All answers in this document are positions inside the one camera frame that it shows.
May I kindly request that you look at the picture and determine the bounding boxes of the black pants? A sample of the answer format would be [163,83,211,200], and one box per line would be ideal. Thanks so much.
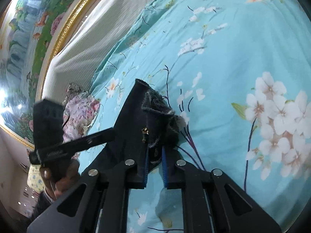
[80,79,182,189]

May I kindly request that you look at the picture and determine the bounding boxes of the person's left hand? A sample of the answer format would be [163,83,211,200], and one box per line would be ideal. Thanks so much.
[38,159,80,198]

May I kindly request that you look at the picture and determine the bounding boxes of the yellow cartoon print pillow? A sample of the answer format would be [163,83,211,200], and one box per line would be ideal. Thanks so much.
[27,165,45,194]

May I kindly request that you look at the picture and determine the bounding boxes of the pink floral ruffled pillow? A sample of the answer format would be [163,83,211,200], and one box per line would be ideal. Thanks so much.
[62,83,101,161]

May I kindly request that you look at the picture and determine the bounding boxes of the beige ribbed headboard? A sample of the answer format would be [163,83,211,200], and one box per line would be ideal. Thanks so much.
[36,0,152,102]

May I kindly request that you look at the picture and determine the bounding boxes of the gold framed landscape painting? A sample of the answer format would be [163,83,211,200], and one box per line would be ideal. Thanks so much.
[1,0,95,148]

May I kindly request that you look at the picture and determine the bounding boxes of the black camera box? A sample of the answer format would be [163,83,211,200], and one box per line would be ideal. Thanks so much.
[33,99,64,149]

